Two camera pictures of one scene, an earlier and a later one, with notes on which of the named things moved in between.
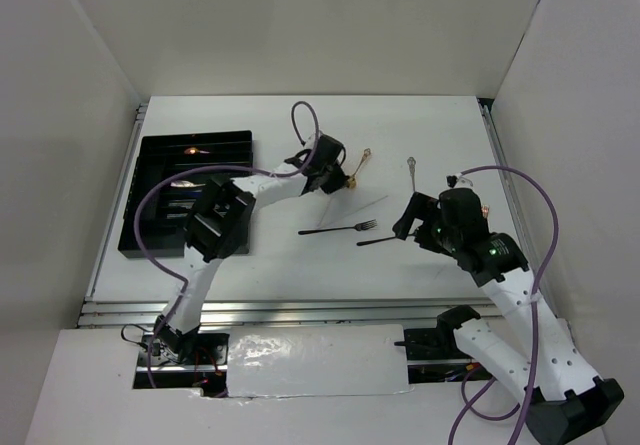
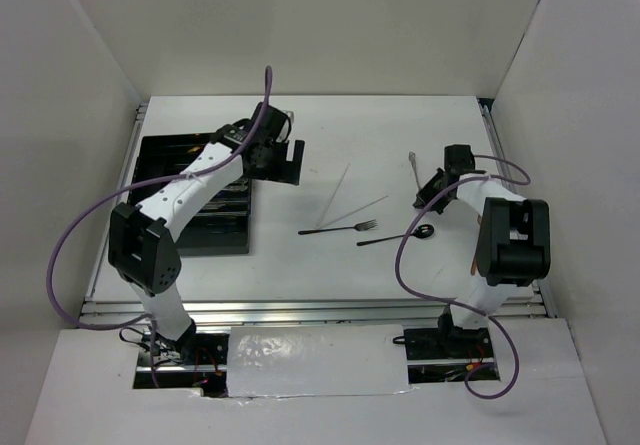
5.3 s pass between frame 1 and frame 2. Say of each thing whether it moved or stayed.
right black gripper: moved
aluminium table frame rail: stayed
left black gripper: moved
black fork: stayed
